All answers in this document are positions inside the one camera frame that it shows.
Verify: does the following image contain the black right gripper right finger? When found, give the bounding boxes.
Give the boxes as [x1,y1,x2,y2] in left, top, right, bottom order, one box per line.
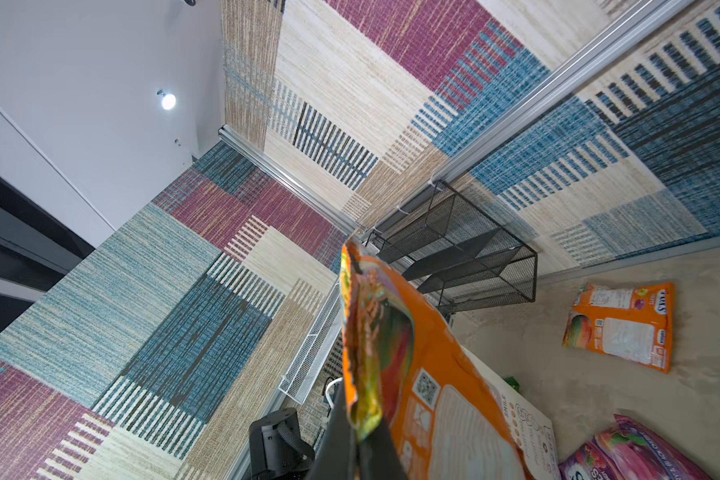
[359,420,407,480]

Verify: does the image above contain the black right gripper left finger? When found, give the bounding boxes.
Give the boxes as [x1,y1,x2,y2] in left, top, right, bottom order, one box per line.
[306,383,357,480]

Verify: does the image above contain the orange snack bag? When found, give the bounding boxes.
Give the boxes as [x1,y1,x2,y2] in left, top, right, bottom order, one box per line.
[339,239,531,479]
[562,283,675,374]

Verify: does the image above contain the white paper bag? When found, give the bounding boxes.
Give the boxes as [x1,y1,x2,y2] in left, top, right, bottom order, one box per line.
[462,347,562,479]

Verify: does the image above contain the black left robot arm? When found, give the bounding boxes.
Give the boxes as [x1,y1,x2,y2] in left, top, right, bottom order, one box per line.
[248,407,315,479]

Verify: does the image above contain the green yellow Fox's bag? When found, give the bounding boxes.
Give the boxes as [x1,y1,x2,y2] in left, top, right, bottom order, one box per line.
[504,376,520,392]

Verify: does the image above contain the purple Fox's candy bag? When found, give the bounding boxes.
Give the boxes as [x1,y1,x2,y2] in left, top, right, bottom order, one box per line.
[558,414,710,480]

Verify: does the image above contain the black mesh shelf rack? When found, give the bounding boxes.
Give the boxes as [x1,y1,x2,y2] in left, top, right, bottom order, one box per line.
[365,181,538,320]

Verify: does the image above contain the white wire basket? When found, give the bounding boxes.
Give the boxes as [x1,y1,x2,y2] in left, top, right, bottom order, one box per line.
[278,282,343,404]

